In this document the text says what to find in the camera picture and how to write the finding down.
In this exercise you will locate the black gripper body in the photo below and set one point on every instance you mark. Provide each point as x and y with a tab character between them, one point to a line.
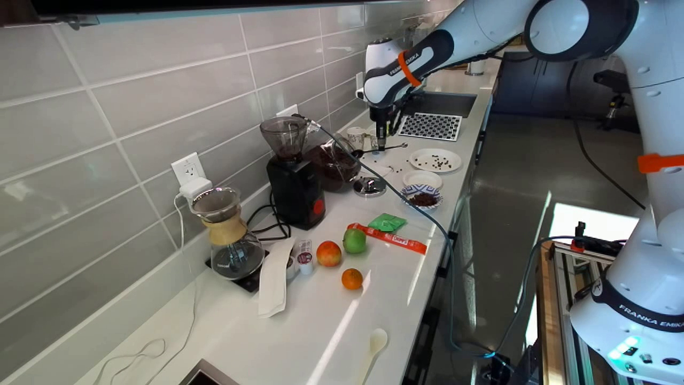
384	119

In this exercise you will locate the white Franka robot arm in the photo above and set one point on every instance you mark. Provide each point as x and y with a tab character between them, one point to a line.
484	28

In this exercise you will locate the large white paper plate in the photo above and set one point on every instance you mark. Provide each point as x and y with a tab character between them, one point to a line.
437	162

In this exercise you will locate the small white plate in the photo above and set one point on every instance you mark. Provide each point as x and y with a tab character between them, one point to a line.
428	179

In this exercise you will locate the black white checkered mat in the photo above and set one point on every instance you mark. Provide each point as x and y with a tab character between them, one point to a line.
439	126

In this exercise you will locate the blue patterned bowl with beans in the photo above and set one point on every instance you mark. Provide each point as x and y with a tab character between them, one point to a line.
424	198

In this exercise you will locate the green packet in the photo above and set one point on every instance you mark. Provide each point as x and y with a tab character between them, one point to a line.
387	222

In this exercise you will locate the black coffee grinder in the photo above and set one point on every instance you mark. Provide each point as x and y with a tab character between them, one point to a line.
294	194

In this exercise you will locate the orange stick sachet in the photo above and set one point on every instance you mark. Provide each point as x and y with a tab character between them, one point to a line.
395	242

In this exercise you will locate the green apple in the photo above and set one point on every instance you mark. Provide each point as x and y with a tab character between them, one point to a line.
355	242

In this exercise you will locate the orange red fruit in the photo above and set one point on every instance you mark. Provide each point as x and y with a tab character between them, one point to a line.
329	252

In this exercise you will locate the small orange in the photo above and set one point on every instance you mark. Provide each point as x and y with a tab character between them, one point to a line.
351	278

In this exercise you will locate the small white printed packet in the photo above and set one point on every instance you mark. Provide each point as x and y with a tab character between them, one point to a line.
303	261

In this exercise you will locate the dark kitchen island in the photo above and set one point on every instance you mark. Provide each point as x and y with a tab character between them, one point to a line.
540	92

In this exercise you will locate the white paper towel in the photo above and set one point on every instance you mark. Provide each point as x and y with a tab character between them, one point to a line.
273	280

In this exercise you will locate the glass pour-over carafe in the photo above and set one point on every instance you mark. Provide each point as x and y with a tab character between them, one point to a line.
226	236

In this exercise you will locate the black coffee scale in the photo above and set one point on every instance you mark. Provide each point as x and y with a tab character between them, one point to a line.
250	278

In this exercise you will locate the white plug adapter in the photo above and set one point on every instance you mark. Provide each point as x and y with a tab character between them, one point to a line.
193	188

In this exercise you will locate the white plastic spoon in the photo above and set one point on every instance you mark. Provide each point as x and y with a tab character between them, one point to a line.
375	340

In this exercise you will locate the black stool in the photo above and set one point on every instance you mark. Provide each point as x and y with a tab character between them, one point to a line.
611	92

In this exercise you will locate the black clamp with red part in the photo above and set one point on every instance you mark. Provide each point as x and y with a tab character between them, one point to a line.
595	245

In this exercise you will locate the white wall outlet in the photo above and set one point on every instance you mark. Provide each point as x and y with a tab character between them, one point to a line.
185	168

